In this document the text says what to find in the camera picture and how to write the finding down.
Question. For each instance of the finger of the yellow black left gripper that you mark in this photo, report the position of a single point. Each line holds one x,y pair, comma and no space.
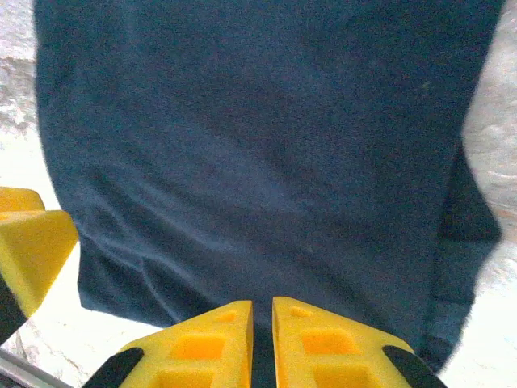
36,250

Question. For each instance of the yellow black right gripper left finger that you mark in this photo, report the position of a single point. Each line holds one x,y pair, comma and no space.
202,347

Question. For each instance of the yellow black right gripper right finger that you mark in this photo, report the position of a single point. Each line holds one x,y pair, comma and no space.
323,347

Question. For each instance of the navy blue garment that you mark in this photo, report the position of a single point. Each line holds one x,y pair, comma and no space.
262,141

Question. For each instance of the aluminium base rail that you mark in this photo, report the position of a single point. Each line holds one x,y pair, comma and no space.
28,368

